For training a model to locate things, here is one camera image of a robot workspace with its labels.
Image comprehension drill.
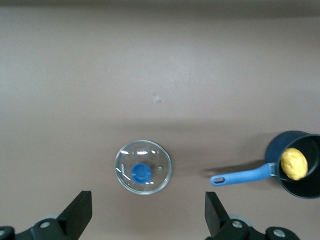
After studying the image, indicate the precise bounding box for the dark pot with blue handle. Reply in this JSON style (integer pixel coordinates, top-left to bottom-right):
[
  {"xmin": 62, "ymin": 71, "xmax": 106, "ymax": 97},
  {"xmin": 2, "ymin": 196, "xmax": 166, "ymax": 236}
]
[{"xmin": 209, "ymin": 130, "xmax": 320, "ymax": 200}]

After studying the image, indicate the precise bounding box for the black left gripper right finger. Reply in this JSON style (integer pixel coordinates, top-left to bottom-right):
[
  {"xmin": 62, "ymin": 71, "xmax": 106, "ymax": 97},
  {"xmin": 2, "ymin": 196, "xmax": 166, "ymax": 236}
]
[{"xmin": 204, "ymin": 191, "xmax": 300, "ymax": 240}]

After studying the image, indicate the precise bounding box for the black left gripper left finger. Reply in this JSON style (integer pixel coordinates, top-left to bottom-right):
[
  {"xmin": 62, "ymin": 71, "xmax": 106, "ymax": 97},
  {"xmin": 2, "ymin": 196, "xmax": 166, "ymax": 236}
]
[{"xmin": 0, "ymin": 190, "xmax": 93, "ymax": 240}]

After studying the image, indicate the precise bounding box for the yellow potato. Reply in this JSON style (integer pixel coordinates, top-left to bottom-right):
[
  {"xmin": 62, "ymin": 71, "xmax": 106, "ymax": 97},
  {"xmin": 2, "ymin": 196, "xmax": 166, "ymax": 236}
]
[{"xmin": 280, "ymin": 147, "xmax": 309, "ymax": 181}]

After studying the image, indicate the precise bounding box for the brown table cover mat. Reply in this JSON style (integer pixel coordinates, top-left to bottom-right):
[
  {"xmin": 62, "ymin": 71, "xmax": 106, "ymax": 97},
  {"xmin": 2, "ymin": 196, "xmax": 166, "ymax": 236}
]
[{"xmin": 0, "ymin": 0, "xmax": 320, "ymax": 240}]

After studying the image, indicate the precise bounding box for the glass lid with blue knob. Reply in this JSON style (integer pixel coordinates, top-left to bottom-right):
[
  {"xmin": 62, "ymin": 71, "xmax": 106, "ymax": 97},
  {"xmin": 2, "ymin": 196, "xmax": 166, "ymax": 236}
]
[{"xmin": 114, "ymin": 139, "xmax": 173, "ymax": 196}]

